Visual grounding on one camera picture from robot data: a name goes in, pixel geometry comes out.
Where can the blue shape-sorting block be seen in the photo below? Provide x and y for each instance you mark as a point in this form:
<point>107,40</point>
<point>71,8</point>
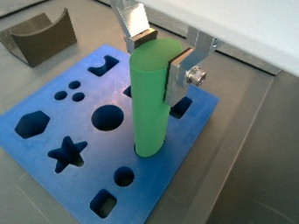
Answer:
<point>70,135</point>

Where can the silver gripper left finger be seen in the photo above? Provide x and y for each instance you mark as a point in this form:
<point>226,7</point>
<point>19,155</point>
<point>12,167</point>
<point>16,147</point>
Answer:
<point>132,19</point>

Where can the dark brown curved holder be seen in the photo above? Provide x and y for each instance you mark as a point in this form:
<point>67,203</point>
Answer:
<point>38,38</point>

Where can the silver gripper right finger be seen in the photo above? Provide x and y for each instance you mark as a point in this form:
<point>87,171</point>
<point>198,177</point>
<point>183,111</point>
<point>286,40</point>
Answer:
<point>184,70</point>

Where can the green oval peg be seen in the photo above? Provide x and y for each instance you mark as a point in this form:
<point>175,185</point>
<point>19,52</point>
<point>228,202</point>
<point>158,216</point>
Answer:
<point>148,68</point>

